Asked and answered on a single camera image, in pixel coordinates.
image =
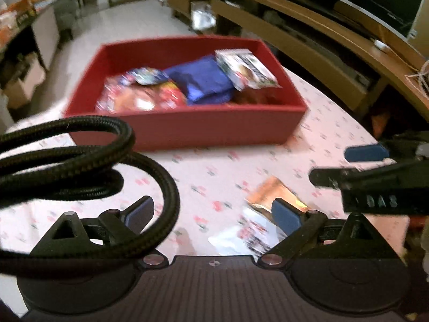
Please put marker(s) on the black television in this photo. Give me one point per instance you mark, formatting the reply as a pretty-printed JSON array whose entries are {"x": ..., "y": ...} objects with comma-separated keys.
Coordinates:
[{"x": 392, "y": 3}]

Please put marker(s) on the cardboard box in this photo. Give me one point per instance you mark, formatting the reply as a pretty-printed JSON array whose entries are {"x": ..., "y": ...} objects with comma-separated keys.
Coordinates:
[{"x": 26, "y": 84}]

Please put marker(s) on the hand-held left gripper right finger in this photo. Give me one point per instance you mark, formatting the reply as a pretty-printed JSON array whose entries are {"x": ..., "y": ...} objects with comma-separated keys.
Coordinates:
[{"x": 285, "y": 216}]

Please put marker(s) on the grey stool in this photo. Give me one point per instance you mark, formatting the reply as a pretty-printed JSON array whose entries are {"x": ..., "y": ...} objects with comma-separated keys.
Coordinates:
[{"x": 65, "y": 18}]

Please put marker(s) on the pile of orange packages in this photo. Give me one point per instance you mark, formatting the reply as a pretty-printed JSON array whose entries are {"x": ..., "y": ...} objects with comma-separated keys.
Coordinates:
[{"x": 15, "y": 20}]

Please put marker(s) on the white cabinet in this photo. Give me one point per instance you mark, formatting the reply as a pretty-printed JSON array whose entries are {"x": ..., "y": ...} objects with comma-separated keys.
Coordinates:
[{"x": 47, "y": 37}]

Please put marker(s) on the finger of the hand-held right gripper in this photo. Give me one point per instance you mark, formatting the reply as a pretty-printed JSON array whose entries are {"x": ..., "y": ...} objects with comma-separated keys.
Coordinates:
[
  {"x": 352, "y": 174},
  {"x": 367, "y": 152}
]

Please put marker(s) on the small blue white packet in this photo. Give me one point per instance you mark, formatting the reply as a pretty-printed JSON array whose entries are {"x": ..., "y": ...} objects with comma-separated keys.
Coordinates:
[{"x": 147, "y": 75}]

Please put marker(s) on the cherry print tablecloth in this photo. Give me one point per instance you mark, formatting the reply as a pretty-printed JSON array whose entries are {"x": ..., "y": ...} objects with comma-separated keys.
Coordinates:
[{"x": 234, "y": 167}]

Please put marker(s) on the red snack packet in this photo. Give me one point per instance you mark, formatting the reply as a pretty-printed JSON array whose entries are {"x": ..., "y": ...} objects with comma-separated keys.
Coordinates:
[{"x": 169, "y": 95}]

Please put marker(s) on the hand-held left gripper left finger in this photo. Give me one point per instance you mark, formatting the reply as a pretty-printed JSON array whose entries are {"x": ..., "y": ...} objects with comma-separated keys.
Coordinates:
[{"x": 140, "y": 209}]

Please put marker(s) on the wooden media bench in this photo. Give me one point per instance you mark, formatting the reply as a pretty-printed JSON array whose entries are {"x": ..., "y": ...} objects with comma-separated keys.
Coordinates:
[{"x": 301, "y": 33}]

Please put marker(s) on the blue snack packet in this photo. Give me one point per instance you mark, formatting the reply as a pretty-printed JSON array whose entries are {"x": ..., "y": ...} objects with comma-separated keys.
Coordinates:
[{"x": 201, "y": 80}]

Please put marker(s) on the red box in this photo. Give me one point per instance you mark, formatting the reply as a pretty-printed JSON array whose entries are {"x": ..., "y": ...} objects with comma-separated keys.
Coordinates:
[{"x": 201, "y": 127}]

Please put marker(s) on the small white object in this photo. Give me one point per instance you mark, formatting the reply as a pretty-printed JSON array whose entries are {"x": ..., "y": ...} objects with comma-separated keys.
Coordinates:
[{"x": 381, "y": 44}]

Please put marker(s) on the white green snack packet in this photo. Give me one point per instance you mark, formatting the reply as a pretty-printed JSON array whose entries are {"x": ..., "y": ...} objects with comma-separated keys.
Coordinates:
[{"x": 246, "y": 68}]

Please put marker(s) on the brown snack packet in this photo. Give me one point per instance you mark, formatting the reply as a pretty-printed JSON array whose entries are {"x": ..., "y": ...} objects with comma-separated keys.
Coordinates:
[{"x": 254, "y": 97}]

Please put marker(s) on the orange white snack packet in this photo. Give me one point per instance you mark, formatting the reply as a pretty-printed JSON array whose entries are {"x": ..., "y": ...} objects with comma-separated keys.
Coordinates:
[{"x": 254, "y": 234}]

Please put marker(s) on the silver foil bag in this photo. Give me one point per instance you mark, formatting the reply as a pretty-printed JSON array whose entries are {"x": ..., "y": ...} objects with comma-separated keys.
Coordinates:
[{"x": 202, "y": 18}]

